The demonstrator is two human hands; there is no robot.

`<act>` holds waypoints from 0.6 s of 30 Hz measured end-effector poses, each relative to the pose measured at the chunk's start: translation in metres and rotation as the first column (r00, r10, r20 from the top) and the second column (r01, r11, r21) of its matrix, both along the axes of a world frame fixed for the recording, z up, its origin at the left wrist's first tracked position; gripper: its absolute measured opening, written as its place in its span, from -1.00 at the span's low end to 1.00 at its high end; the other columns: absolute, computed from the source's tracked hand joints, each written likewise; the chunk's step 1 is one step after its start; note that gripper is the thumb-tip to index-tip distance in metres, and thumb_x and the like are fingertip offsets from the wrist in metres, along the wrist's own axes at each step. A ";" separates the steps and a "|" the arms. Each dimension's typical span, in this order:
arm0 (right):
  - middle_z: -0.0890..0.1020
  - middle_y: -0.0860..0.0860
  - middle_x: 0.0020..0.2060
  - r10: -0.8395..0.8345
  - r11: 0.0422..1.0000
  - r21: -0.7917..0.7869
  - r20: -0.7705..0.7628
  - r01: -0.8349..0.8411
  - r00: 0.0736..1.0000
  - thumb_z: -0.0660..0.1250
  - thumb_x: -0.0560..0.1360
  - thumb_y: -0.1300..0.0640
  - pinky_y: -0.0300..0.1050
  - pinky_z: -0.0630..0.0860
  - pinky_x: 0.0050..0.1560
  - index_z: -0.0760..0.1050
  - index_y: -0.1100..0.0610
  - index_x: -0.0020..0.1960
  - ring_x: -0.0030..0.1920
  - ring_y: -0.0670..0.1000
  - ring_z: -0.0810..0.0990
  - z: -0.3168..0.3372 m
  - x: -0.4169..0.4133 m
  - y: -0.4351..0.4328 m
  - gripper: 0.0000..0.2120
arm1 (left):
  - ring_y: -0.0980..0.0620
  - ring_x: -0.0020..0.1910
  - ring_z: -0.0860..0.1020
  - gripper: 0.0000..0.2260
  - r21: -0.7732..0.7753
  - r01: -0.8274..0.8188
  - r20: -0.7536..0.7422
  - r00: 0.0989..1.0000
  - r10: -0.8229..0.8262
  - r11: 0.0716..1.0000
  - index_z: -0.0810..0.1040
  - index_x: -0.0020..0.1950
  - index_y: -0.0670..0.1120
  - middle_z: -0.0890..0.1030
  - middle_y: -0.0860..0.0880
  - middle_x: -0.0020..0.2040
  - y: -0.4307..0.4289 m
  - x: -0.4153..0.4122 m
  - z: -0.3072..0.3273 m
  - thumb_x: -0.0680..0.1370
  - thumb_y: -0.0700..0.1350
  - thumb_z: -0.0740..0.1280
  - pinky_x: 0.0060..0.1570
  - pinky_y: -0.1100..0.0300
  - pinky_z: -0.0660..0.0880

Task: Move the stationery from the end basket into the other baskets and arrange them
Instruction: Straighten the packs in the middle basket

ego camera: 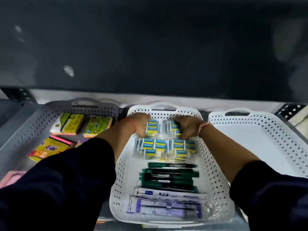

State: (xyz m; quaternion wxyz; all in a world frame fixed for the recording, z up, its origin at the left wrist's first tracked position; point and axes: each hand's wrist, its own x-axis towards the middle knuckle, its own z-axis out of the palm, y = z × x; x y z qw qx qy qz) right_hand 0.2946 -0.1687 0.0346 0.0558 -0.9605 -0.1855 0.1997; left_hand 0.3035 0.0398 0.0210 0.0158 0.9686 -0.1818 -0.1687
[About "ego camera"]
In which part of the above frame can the person's left forearm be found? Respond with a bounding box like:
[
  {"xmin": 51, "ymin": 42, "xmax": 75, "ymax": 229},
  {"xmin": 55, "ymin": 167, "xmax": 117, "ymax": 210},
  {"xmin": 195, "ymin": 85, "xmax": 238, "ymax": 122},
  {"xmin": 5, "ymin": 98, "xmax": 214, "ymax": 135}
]
[{"xmin": 96, "ymin": 118, "xmax": 137, "ymax": 164}]

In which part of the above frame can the person's right forearm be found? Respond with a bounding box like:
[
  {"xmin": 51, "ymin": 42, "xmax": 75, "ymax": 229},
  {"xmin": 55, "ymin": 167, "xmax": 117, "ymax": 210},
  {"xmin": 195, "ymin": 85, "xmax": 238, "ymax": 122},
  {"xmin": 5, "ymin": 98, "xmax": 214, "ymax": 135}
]
[{"xmin": 198, "ymin": 123, "xmax": 262, "ymax": 184}]

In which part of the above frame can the white perforated basket with stationery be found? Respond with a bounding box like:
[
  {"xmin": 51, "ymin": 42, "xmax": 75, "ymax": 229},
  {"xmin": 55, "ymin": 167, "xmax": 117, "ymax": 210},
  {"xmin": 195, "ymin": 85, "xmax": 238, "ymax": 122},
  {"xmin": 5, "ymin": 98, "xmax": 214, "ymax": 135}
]
[{"xmin": 109, "ymin": 102, "xmax": 235, "ymax": 229}]

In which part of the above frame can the yellow green sticky note pad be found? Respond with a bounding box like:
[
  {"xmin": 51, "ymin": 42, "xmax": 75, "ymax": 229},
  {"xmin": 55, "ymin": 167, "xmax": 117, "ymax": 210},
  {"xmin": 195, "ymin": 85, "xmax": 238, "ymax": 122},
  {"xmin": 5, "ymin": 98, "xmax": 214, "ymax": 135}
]
[
  {"xmin": 83, "ymin": 115, "xmax": 113, "ymax": 138},
  {"xmin": 50, "ymin": 113, "xmax": 85, "ymax": 136}
]

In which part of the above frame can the clear pen packet blue print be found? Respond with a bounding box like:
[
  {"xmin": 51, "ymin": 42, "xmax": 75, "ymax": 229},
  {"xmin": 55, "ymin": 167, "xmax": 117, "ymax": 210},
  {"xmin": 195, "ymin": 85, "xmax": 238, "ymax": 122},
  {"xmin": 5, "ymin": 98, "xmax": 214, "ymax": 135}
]
[
  {"xmin": 126, "ymin": 197, "xmax": 205, "ymax": 221},
  {"xmin": 133, "ymin": 187, "xmax": 208, "ymax": 203}
]

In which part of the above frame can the person's black sleeve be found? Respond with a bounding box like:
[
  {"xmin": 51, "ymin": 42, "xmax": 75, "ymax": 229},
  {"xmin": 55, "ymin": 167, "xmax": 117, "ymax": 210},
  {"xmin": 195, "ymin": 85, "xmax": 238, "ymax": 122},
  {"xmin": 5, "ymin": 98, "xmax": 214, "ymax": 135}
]
[
  {"xmin": 0, "ymin": 137, "xmax": 117, "ymax": 231},
  {"xmin": 230, "ymin": 160, "xmax": 308, "ymax": 231}
]

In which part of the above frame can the black slotted shelf post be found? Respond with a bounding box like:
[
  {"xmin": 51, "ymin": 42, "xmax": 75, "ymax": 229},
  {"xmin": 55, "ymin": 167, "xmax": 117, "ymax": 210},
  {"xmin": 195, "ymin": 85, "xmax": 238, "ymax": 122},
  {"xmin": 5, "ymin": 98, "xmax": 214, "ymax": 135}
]
[{"xmin": 274, "ymin": 103, "xmax": 307, "ymax": 121}]

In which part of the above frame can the grey slotted shelf post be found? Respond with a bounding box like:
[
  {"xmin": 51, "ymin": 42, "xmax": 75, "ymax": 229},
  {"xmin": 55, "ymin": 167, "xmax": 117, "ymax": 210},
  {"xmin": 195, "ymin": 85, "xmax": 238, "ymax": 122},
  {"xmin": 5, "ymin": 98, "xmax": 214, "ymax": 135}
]
[{"xmin": 0, "ymin": 87, "xmax": 37, "ymax": 105}]

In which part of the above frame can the grey perforated basket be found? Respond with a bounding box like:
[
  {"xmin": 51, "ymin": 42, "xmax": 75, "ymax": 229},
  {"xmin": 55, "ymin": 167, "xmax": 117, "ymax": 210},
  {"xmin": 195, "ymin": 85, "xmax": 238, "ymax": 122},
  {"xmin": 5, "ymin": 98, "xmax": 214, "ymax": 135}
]
[{"xmin": 0, "ymin": 98, "xmax": 120, "ymax": 181}]

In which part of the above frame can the red thread wristband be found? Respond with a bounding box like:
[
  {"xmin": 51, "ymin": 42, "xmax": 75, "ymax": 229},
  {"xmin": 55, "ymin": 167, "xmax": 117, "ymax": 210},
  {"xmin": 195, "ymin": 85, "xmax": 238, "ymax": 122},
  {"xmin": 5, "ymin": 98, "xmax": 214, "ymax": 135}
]
[{"xmin": 122, "ymin": 118, "xmax": 137, "ymax": 134}]

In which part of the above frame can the person's black left sleeve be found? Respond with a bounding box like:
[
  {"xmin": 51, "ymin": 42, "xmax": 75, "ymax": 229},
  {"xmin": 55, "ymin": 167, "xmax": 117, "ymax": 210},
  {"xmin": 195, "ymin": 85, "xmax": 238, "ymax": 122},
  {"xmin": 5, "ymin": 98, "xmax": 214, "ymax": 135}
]
[{"xmin": 0, "ymin": 137, "xmax": 117, "ymax": 231}]

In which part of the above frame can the purple sticky note pad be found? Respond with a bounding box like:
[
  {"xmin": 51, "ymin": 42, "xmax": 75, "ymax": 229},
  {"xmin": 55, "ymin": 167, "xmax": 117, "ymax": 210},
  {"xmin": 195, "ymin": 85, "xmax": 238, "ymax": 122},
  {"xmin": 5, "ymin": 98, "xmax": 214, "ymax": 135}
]
[{"xmin": 75, "ymin": 138, "xmax": 90, "ymax": 148}]

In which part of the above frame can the clear pack of blue erasers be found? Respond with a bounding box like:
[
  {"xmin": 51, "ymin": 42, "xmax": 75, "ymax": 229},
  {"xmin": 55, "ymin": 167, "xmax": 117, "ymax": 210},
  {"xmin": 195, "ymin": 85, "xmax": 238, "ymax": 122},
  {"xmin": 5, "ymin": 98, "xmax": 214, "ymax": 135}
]
[
  {"xmin": 145, "ymin": 119, "xmax": 160, "ymax": 137},
  {"xmin": 133, "ymin": 138, "xmax": 156, "ymax": 159},
  {"xmin": 163, "ymin": 120, "xmax": 182, "ymax": 137},
  {"xmin": 154, "ymin": 138, "xmax": 169, "ymax": 159},
  {"xmin": 168, "ymin": 139, "xmax": 197, "ymax": 162}
]

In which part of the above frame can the empty white perforated basket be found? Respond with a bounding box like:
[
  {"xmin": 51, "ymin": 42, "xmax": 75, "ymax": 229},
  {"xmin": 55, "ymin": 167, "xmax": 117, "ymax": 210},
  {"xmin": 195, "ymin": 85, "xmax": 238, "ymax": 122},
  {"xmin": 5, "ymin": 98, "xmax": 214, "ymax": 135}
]
[{"xmin": 208, "ymin": 107, "xmax": 308, "ymax": 179}]

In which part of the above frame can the person's black right sleeve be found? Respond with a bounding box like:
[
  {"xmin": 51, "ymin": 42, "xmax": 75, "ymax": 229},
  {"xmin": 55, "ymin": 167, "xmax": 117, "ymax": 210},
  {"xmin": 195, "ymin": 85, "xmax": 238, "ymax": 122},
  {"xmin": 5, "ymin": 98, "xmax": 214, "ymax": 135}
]
[{"xmin": 230, "ymin": 160, "xmax": 308, "ymax": 231}]

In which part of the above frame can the person's right hand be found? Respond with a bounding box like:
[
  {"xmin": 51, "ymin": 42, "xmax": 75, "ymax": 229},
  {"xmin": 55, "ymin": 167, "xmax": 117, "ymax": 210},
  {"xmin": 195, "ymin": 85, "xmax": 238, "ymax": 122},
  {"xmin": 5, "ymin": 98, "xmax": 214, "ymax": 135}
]
[{"xmin": 174, "ymin": 115, "xmax": 205, "ymax": 140}]

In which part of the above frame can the red and white thread bracelet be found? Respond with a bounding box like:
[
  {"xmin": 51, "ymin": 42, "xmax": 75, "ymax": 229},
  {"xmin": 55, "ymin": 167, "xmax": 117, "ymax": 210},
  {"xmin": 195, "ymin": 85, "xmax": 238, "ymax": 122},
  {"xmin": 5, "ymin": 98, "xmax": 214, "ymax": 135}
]
[{"xmin": 197, "ymin": 121, "xmax": 212, "ymax": 137}]

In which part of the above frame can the person's left hand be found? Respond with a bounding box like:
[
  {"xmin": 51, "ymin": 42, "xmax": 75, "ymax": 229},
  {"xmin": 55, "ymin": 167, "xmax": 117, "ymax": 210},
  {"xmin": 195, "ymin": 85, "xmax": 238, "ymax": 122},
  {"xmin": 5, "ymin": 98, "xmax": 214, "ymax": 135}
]
[{"xmin": 126, "ymin": 113, "xmax": 152, "ymax": 139}]

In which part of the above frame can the green marker pen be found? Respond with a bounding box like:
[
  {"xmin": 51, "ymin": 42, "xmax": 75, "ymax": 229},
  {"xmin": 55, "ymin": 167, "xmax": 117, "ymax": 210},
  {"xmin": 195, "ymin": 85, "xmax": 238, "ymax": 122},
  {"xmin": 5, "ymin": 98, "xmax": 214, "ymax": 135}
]
[
  {"xmin": 142, "ymin": 168, "xmax": 200, "ymax": 178},
  {"xmin": 141, "ymin": 182, "xmax": 199, "ymax": 193},
  {"xmin": 147, "ymin": 162, "xmax": 198, "ymax": 169},
  {"xmin": 139, "ymin": 175, "xmax": 194, "ymax": 185}
]

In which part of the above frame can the yellow pink sticky note pad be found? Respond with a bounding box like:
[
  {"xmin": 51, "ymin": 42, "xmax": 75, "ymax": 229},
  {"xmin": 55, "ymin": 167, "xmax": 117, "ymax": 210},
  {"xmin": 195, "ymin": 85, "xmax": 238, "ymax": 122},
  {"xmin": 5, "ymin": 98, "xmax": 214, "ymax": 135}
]
[{"xmin": 27, "ymin": 136, "xmax": 74, "ymax": 163}]

